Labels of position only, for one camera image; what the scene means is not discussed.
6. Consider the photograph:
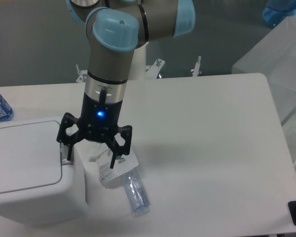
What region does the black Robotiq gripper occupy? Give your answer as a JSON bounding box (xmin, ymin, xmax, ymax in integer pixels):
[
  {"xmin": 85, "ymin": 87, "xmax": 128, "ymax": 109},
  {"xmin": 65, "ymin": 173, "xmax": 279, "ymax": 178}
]
[{"xmin": 56, "ymin": 95, "xmax": 133, "ymax": 169}]

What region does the grey trash can push button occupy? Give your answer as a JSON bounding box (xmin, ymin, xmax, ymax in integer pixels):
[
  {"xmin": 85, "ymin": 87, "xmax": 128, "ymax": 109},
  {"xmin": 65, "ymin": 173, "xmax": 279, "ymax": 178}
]
[{"xmin": 60, "ymin": 143, "xmax": 74, "ymax": 165}]

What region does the white trash can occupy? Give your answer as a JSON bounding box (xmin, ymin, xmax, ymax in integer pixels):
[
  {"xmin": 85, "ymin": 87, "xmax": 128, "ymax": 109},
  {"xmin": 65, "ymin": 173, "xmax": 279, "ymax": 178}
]
[{"xmin": 0, "ymin": 116, "xmax": 88, "ymax": 225}]

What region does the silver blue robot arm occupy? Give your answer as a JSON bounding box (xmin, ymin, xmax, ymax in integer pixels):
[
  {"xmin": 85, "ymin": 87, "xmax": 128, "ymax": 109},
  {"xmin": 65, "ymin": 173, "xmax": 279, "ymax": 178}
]
[{"xmin": 56, "ymin": 0, "xmax": 195, "ymax": 161}]

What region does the white crumpled paper packaging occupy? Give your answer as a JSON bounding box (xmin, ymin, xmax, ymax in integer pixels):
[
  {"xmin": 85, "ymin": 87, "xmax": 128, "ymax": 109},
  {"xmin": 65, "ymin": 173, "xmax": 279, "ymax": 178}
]
[{"xmin": 88, "ymin": 144, "xmax": 139, "ymax": 189}]

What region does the clear empty plastic bottle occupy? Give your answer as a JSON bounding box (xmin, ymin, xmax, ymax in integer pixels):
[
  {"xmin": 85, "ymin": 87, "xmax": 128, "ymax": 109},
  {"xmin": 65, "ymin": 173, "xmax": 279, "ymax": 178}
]
[{"xmin": 121, "ymin": 168, "xmax": 151, "ymax": 217}]

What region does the metal table clamp screw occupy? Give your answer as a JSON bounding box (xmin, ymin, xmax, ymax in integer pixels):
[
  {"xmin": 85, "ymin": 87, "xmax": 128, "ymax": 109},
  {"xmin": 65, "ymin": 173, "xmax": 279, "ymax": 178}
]
[{"xmin": 190, "ymin": 56, "xmax": 202, "ymax": 77}]

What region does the translucent plastic storage box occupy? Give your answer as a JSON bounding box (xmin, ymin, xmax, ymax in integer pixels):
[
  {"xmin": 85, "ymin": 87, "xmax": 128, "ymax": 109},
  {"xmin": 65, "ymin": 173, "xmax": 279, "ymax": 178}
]
[{"xmin": 232, "ymin": 17, "xmax": 296, "ymax": 170}]

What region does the blue plastic bag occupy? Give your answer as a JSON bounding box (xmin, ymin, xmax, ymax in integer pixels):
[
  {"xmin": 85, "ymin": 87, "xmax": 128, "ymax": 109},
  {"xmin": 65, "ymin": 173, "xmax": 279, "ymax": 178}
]
[{"xmin": 262, "ymin": 0, "xmax": 296, "ymax": 28}]

